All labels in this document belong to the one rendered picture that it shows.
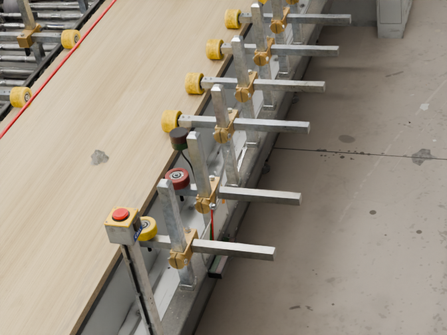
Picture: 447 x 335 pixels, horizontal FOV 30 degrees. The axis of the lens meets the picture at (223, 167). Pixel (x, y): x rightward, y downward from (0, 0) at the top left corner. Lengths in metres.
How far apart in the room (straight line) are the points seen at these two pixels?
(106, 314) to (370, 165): 1.94
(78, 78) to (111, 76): 0.14
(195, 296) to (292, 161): 1.73
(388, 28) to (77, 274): 3.12
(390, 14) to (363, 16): 0.23
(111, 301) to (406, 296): 1.37
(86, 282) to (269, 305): 1.22
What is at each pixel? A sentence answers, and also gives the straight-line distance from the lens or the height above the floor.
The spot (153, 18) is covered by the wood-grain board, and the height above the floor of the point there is 0.90.
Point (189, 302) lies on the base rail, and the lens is 2.61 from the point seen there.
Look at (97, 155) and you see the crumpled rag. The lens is 2.93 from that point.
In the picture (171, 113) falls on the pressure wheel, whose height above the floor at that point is 0.98.
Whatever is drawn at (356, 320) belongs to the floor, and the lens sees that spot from 3.43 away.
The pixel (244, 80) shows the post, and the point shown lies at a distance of 3.00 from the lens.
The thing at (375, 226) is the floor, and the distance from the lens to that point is 3.81.
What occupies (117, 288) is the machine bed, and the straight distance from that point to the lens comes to 2.65.
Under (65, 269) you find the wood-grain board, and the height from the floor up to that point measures 0.90.
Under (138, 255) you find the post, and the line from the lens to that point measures 2.23.
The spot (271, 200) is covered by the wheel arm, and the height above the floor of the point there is 0.84.
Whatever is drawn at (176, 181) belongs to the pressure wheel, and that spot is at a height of 0.91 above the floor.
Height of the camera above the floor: 2.56
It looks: 37 degrees down
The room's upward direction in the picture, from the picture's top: 11 degrees counter-clockwise
